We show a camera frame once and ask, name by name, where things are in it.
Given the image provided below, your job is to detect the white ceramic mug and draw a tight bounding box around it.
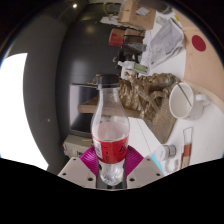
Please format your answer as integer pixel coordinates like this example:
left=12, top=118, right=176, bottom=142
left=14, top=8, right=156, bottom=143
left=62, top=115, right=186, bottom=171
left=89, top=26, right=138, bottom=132
left=168, top=82, right=211, bottom=121

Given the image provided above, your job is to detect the wooden ruler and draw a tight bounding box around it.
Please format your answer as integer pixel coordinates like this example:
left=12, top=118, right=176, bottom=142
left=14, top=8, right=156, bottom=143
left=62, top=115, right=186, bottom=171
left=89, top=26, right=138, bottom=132
left=179, top=126, right=194, bottom=170

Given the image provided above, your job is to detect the small clear lidded jar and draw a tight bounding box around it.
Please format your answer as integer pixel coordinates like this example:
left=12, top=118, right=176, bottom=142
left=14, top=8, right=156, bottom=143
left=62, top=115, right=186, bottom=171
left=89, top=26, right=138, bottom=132
left=155, top=143, right=177, bottom=163

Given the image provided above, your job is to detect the folded grey newspaper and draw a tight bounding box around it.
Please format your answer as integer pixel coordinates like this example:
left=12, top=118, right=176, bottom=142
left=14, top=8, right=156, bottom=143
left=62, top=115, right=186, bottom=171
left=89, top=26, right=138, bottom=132
left=141, top=18, right=185, bottom=69

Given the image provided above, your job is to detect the white cabinet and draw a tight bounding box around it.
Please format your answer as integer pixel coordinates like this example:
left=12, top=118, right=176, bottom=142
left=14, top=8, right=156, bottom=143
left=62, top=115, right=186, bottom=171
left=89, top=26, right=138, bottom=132
left=62, top=133, right=94, bottom=158

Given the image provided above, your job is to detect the white bottle with green label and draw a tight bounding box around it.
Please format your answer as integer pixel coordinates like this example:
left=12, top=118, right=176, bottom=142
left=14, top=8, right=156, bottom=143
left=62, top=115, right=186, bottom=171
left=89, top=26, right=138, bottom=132
left=117, top=59, right=150, bottom=76

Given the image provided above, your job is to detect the long ceiling light strip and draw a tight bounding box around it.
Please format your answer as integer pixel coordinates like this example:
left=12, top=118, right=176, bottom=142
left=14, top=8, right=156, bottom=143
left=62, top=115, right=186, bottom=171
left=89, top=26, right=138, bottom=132
left=0, top=52, right=49, bottom=171

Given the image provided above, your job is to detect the golden sculpture on wooden base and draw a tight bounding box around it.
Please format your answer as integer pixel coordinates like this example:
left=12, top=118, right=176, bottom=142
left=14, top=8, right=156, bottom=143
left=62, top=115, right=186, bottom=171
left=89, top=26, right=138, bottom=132
left=77, top=70, right=183, bottom=145

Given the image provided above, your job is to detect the red box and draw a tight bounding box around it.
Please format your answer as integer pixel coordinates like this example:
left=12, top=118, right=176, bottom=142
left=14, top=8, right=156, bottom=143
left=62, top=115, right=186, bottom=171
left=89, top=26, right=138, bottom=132
left=108, top=28, right=126, bottom=48

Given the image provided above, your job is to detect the dark glass jar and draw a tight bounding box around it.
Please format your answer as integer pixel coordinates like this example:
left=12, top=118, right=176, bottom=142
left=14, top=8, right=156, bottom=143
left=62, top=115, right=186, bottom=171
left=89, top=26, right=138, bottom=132
left=124, top=41, right=148, bottom=54

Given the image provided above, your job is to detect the small glass cup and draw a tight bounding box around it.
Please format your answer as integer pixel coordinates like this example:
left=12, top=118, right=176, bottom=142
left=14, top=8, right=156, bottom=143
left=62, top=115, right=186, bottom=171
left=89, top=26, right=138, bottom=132
left=155, top=15, right=168, bottom=27

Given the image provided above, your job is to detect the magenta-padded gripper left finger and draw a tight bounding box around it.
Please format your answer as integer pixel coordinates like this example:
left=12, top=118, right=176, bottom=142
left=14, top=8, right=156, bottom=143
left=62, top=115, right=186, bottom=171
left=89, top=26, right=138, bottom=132
left=57, top=146, right=100, bottom=190

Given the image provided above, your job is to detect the clear bottle with red label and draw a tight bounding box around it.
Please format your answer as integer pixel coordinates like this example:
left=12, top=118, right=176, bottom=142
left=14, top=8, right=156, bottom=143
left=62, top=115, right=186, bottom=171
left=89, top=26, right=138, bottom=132
left=90, top=73, right=131, bottom=187

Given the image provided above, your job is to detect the black wall screen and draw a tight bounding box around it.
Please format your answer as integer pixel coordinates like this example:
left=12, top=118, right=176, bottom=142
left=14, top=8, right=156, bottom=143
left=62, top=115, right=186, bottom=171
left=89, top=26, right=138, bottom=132
left=68, top=82, right=101, bottom=138

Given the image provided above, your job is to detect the dried plant in grey pot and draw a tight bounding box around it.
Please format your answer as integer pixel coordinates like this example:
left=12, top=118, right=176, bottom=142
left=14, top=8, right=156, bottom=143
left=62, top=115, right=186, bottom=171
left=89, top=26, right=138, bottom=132
left=155, top=1, right=176, bottom=15

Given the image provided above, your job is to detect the flat round red coaster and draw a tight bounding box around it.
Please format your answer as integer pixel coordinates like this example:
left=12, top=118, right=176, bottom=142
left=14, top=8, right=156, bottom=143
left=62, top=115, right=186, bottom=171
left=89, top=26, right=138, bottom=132
left=191, top=34, right=207, bottom=53

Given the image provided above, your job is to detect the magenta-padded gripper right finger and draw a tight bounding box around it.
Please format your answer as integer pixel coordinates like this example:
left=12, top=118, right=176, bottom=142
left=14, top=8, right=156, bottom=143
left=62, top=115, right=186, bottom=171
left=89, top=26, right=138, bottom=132
left=124, top=145, right=166, bottom=190

